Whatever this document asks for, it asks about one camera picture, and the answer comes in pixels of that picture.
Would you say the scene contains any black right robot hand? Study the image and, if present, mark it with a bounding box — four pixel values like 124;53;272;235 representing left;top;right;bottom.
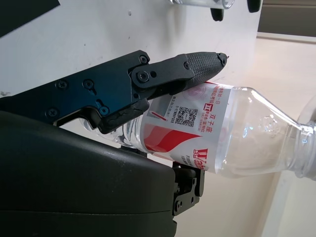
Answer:
0;50;230;237

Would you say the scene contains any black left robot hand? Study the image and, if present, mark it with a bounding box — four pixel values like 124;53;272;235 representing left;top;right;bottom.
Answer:
209;0;263;22

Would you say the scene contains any clear plastic water bottle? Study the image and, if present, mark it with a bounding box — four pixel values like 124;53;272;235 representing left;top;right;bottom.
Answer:
83;82;316;180

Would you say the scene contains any clear glass cup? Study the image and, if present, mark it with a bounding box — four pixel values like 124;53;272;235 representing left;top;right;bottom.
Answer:
167;0;236;11

